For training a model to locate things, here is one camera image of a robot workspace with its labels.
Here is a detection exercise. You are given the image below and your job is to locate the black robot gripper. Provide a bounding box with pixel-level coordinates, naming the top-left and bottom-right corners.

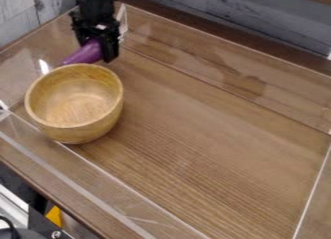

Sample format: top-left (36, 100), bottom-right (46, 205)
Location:
top-left (68, 0), bottom-right (120, 63)

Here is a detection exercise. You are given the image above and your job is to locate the purple toy eggplant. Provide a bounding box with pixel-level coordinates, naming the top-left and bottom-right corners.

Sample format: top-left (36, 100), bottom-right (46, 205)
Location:
top-left (61, 39), bottom-right (102, 65)

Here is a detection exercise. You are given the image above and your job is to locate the brown wooden bowl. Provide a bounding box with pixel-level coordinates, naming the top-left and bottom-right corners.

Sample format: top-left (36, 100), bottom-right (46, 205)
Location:
top-left (24, 64), bottom-right (124, 144)

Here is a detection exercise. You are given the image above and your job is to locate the yellow black equipment base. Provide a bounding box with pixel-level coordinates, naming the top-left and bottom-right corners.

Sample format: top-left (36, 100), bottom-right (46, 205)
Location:
top-left (0, 163), bottom-right (100, 239)

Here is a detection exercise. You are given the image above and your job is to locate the clear acrylic table enclosure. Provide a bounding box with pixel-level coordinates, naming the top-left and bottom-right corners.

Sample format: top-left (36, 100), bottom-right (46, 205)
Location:
top-left (0, 7), bottom-right (331, 239)

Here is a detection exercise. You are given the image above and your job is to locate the black cable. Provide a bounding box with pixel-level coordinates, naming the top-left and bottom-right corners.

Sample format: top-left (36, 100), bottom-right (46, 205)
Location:
top-left (0, 216), bottom-right (18, 239)

